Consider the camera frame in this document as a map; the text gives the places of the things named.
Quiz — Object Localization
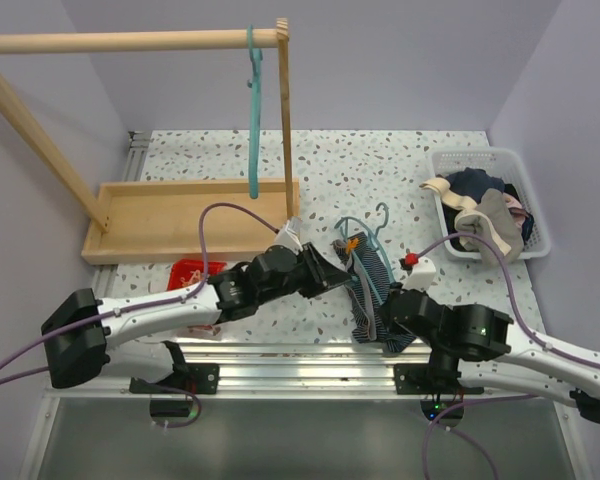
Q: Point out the wooden clothes rack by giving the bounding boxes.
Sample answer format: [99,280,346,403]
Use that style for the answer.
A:
[0,18,300,265]

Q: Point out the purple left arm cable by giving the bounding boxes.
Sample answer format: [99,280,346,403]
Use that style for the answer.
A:
[0,201,286,429]

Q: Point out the orange clothespin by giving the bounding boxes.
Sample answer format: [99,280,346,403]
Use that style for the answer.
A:
[345,238,359,255]

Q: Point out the clothespins in red bin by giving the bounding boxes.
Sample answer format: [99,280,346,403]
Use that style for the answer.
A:
[179,270,203,288]

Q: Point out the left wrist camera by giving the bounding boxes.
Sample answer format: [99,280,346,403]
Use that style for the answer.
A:
[273,216,302,253]

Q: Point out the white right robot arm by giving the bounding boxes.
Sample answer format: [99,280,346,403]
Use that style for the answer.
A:
[378,284,600,425]

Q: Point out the red clothespin bin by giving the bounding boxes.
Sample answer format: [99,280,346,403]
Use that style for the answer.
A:
[167,259,227,291]

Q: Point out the pile of clothes in basket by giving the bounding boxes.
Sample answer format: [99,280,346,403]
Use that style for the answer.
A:
[420,168,534,246]

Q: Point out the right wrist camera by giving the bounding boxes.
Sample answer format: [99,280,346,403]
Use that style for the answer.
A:
[400,253,437,292]

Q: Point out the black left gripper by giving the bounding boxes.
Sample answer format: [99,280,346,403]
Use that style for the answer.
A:
[258,242,351,305]

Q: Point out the aluminium table rail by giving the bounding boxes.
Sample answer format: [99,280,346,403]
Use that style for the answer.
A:
[54,264,571,401]

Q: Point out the white laundry basket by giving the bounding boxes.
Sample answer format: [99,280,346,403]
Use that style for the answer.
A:
[427,146,552,261]

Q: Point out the beige grey underwear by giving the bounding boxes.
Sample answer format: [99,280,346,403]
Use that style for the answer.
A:
[454,188,524,263]

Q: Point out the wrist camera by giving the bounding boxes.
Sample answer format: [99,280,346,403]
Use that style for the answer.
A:
[400,253,437,292]
[273,216,302,253]

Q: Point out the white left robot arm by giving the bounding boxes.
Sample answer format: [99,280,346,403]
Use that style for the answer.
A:
[41,243,352,393]

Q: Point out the teal hanger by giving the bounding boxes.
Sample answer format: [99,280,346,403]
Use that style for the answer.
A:
[247,25,263,199]
[334,202,395,305]

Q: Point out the navy striped underwear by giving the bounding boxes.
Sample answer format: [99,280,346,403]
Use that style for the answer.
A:
[332,232,415,354]

